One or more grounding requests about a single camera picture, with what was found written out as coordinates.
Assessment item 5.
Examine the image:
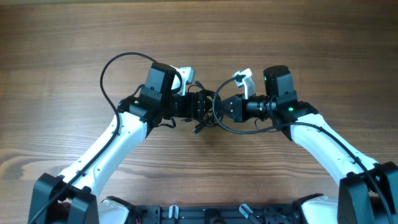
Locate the left camera black cable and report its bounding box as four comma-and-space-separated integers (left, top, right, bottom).
27, 52, 184, 224

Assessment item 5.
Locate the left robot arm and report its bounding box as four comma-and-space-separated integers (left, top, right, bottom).
28, 62, 210, 223

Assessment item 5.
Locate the camera black cable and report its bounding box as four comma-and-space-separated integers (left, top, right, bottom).
27, 52, 184, 224
211, 76, 396, 224

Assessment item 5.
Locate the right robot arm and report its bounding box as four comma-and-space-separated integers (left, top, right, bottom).
212, 65, 397, 223

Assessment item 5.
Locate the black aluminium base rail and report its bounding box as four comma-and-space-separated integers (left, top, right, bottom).
126, 203, 303, 224

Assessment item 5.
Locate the right camera black cable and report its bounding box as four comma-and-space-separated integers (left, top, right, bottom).
211, 76, 396, 224

